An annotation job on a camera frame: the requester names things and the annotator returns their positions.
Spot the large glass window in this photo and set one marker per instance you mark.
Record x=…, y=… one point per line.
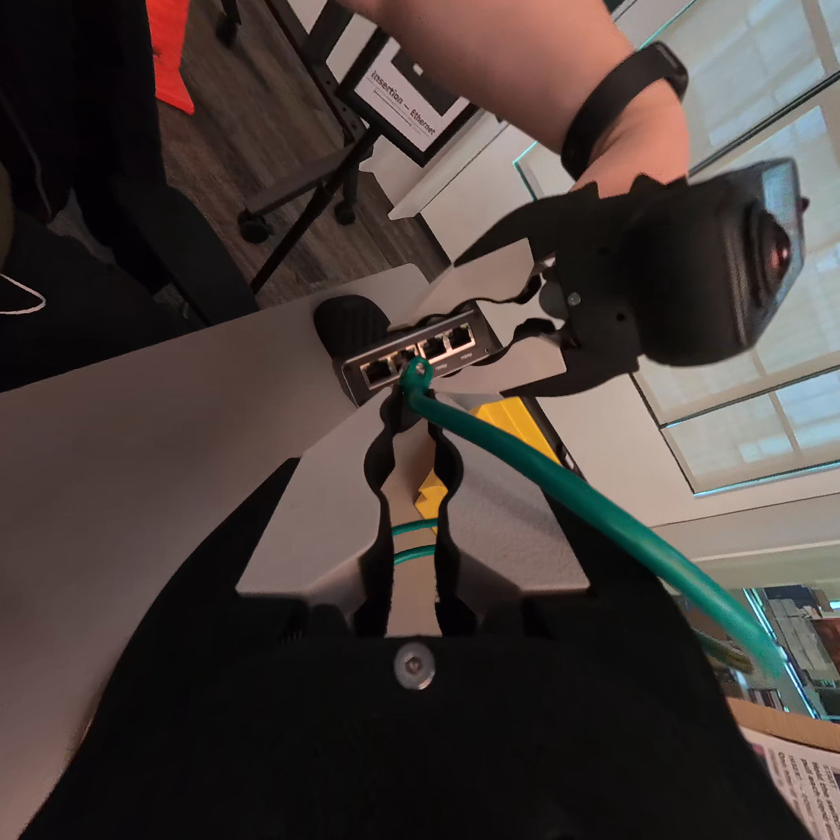
x=754, y=65

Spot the printed instruction sheet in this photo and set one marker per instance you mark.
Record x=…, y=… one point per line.
x=807, y=787

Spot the yellow plastic bin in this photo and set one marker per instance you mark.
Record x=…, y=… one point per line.
x=505, y=423

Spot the black wristband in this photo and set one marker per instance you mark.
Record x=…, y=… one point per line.
x=617, y=92

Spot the person's left hand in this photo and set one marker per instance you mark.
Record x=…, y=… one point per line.
x=649, y=144

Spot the black framed sign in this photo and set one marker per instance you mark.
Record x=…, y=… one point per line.
x=400, y=98

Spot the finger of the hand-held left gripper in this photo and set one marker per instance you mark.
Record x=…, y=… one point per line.
x=531, y=369
x=485, y=279

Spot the person's left forearm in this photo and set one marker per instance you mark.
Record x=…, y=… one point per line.
x=499, y=59

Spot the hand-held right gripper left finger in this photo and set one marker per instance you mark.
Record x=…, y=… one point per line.
x=315, y=525

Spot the black network switch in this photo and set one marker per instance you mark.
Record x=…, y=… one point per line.
x=436, y=364

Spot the person's own torso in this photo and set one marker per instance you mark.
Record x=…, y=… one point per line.
x=65, y=131

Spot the orange plastic object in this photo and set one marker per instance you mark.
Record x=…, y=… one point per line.
x=167, y=52

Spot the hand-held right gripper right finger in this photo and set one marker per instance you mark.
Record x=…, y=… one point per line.
x=505, y=551

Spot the black mesh wrist rest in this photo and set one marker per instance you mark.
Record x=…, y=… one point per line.
x=348, y=321

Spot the black rolling table frame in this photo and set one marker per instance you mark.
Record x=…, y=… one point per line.
x=326, y=77

